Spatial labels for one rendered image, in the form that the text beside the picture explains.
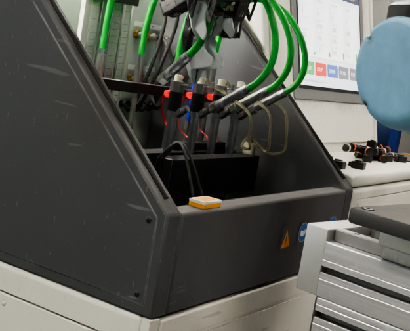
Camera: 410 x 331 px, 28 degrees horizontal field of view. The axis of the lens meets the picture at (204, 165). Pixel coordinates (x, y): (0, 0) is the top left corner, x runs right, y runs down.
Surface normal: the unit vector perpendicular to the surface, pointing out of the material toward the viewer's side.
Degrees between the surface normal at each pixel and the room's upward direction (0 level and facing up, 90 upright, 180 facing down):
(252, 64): 90
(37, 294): 90
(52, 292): 90
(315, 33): 76
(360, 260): 90
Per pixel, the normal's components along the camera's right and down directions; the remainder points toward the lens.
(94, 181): -0.54, 0.03
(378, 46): -0.81, 0.08
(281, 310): 0.83, 0.22
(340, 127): 0.84, -0.03
